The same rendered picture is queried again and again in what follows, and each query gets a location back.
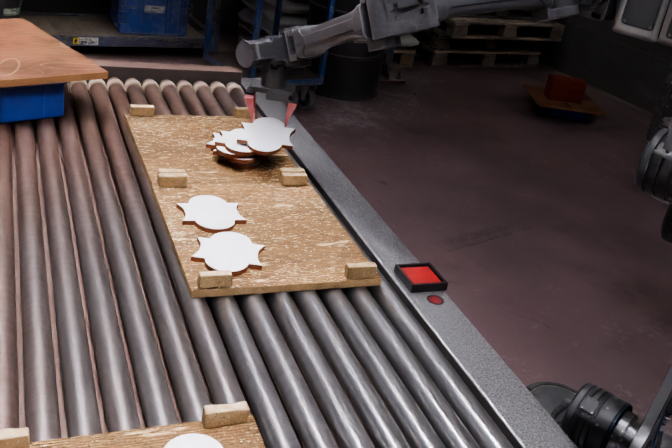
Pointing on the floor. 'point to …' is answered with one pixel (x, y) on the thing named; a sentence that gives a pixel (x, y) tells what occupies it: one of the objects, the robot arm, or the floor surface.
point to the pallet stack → (484, 46)
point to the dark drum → (340, 81)
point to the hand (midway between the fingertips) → (269, 123)
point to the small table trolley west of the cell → (261, 18)
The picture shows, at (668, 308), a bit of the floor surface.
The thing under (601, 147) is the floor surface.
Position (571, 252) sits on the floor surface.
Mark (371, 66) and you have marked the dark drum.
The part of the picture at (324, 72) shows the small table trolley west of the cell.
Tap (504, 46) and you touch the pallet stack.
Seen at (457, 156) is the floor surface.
